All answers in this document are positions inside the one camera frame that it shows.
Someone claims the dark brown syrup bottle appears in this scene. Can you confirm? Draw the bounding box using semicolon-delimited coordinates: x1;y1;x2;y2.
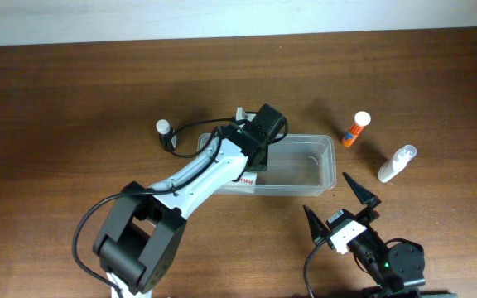
156;119;177;151

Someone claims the white spray bottle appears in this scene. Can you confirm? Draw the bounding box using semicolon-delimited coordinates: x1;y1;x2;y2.
378;145;417;183

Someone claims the clear plastic container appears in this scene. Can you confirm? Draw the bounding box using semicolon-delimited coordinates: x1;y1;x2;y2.
216;134;336;196

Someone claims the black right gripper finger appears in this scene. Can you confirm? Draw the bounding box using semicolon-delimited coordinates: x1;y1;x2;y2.
342;172;382;208
303;205;330;245

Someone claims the orange tube white cap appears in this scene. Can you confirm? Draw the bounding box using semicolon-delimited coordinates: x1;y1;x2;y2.
341;111;371;147

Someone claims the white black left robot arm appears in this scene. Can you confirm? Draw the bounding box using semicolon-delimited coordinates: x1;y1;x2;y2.
93;104;288;297

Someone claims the white Panadol medicine box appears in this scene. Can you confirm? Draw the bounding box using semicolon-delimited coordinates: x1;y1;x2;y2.
231;172;258;194

